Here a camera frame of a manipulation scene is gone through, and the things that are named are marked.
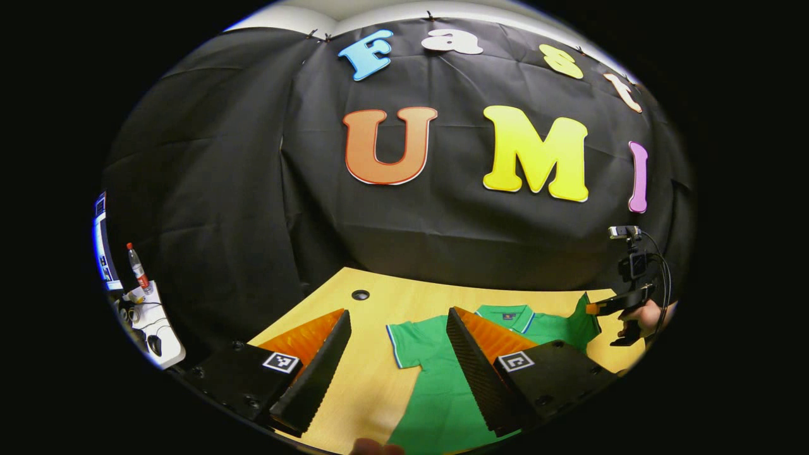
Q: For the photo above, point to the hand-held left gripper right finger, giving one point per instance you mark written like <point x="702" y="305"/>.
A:
<point x="477" y="373"/>

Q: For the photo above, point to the computer monitor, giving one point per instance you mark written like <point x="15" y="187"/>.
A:
<point x="104" y="246"/>

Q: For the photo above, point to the red capped plastic bottle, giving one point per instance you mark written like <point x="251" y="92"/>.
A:
<point x="138" y="268"/>

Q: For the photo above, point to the green T-shirt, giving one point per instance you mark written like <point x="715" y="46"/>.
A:
<point x="436" y="392"/>

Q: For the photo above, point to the white side table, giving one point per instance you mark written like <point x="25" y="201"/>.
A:
<point x="161" y="325"/>

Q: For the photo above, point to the black computer mouse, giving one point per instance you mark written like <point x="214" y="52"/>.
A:
<point x="155" y="345"/>

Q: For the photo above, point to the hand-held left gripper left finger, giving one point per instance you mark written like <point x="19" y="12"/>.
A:
<point x="319" y="373"/>

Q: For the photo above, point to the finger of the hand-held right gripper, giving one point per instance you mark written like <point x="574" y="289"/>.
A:
<point x="622" y="300"/>

